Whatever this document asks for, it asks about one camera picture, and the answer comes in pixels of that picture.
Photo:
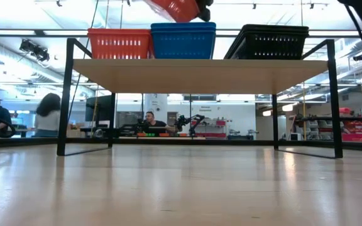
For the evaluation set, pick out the ceiling track light rail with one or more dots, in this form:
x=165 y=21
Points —
x=254 y=5

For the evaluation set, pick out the orange plastic basket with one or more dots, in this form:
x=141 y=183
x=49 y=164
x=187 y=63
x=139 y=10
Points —
x=119 y=34
x=178 y=9

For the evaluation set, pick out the red and white storage shelf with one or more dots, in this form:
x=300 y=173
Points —
x=212 y=125

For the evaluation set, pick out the background black robot arm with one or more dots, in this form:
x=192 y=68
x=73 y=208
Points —
x=196 y=120
x=134 y=128

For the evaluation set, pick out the storage rack with red bins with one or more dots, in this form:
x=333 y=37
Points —
x=357 y=125

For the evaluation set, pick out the black ceiling light cluster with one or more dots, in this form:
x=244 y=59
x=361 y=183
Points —
x=38 y=53

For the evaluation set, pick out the white pillar with signs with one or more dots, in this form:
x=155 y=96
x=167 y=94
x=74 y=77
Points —
x=156 y=103

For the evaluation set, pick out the wooden shelf black metal frame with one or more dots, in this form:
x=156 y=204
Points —
x=200 y=75

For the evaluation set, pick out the black monitor screen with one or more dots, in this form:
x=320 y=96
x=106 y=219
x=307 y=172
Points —
x=100 y=108

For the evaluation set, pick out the person facing away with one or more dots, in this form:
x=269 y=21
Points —
x=47 y=122

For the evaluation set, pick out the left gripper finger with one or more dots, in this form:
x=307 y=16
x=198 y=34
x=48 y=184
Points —
x=204 y=12

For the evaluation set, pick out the seated person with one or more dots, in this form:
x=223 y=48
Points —
x=156 y=123

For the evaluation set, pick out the dark ceiling fixture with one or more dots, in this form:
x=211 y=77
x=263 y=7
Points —
x=360 y=57

